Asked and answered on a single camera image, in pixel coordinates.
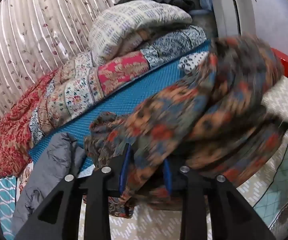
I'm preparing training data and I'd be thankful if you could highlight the blue textured mat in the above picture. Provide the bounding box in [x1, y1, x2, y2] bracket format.
[28, 40, 212, 178]

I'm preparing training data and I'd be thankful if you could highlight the teal wave-pattern cloth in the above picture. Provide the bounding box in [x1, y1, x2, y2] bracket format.
[0, 176, 18, 239]

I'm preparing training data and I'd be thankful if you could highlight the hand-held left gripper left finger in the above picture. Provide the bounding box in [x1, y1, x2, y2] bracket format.
[14, 144, 132, 240]

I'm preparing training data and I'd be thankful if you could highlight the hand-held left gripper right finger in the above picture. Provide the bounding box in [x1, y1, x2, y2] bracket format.
[163, 159, 277, 240]

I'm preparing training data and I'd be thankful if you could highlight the white printed blanket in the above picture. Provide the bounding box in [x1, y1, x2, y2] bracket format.
[88, 0, 193, 61]

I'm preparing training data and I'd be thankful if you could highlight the floral beige curtain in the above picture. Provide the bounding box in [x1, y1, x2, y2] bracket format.
[0, 0, 144, 123]

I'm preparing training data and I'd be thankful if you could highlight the red plastic stool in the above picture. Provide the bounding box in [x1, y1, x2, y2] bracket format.
[270, 47, 288, 78]

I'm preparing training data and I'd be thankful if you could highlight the white and teal bedsheet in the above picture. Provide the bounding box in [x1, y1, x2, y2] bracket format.
[108, 76, 288, 240]

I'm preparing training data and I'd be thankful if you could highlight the floral patterned garment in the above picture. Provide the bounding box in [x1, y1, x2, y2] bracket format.
[84, 34, 288, 218]

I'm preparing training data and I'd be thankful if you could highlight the red patchwork quilt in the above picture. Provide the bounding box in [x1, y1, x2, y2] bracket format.
[0, 25, 207, 182]

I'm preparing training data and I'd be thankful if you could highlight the white dotted cloth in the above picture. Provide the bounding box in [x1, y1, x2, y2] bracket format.
[178, 51, 210, 73]

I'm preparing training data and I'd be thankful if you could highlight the grey puffer jacket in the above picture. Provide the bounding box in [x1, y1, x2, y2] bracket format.
[13, 132, 87, 240]

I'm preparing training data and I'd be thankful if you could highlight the grey white appliance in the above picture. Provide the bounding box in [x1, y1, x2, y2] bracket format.
[210, 0, 259, 41]

